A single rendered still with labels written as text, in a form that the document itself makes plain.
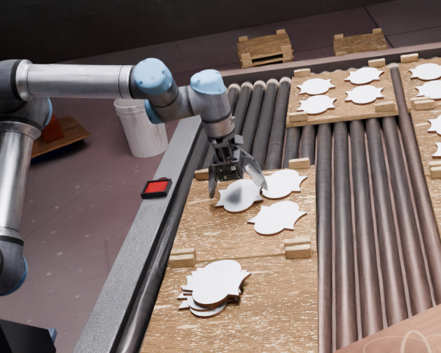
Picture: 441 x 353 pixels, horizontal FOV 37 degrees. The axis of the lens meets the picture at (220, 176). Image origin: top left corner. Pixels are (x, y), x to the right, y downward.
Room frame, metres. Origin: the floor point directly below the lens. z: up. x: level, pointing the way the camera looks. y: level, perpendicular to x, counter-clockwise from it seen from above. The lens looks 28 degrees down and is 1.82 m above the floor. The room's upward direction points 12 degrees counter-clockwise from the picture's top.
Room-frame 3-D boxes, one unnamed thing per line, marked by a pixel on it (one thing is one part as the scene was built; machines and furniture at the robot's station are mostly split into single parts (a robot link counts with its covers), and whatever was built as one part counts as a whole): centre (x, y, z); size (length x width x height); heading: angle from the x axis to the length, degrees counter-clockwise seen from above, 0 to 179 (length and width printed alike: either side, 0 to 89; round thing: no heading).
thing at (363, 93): (2.11, -0.46, 0.94); 0.41 x 0.35 x 0.04; 166
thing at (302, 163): (1.64, -0.22, 0.95); 0.06 x 0.02 x 0.03; 78
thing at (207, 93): (1.50, -0.01, 1.25); 0.09 x 0.08 x 0.11; 84
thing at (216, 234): (1.48, -0.05, 0.93); 0.41 x 0.35 x 0.02; 168
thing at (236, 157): (1.50, -0.03, 1.09); 0.09 x 0.08 x 0.12; 168
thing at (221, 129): (1.51, -0.03, 1.17); 0.08 x 0.08 x 0.05
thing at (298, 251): (1.23, -0.13, 0.95); 0.06 x 0.02 x 0.03; 77
